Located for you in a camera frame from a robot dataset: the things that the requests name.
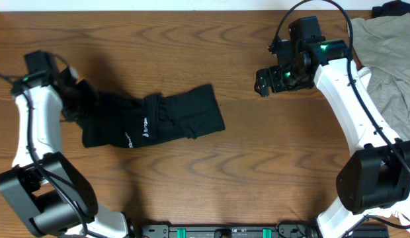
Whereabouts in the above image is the khaki folded garment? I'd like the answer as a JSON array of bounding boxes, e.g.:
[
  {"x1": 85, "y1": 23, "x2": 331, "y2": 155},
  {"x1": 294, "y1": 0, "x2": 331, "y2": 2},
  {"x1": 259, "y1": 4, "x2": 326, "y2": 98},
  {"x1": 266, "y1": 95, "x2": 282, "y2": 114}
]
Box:
[{"x1": 351, "y1": 13, "x2": 410, "y2": 140}]

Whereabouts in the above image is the black t-shirt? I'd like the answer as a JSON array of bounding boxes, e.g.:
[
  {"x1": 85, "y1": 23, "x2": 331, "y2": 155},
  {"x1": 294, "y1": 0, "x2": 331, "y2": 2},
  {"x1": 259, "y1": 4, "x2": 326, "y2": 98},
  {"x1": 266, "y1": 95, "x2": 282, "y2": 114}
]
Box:
[{"x1": 75, "y1": 84, "x2": 226, "y2": 148}]

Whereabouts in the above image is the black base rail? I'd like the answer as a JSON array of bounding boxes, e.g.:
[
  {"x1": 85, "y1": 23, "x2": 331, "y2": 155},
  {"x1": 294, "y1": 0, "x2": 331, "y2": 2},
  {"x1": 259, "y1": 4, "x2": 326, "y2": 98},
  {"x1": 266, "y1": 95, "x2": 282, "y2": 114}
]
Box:
[{"x1": 128, "y1": 220, "x2": 323, "y2": 238}]

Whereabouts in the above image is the black garment at corner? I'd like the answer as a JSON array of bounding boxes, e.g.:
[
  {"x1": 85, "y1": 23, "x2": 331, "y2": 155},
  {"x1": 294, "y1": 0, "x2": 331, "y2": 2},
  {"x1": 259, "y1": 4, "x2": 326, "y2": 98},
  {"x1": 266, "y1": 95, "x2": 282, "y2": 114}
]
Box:
[{"x1": 372, "y1": 0, "x2": 410, "y2": 19}]

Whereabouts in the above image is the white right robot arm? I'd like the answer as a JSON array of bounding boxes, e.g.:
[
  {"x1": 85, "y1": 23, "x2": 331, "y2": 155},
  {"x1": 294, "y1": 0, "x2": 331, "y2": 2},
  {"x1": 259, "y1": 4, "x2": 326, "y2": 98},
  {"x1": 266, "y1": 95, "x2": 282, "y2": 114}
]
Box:
[{"x1": 255, "y1": 37, "x2": 410, "y2": 237}]

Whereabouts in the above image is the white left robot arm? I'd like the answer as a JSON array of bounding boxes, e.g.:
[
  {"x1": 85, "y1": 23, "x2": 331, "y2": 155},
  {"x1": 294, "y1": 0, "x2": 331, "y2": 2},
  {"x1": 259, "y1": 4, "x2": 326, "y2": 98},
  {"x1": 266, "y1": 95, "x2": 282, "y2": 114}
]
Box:
[{"x1": 0, "y1": 67, "x2": 130, "y2": 237}]

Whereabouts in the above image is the white garment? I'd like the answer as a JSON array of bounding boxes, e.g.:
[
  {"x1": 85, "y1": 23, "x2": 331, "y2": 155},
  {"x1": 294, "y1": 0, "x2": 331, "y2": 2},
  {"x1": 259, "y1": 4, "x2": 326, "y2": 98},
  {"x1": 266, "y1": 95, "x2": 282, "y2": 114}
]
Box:
[{"x1": 358, "y1": 67, "x2": 410, "y2": 226}]

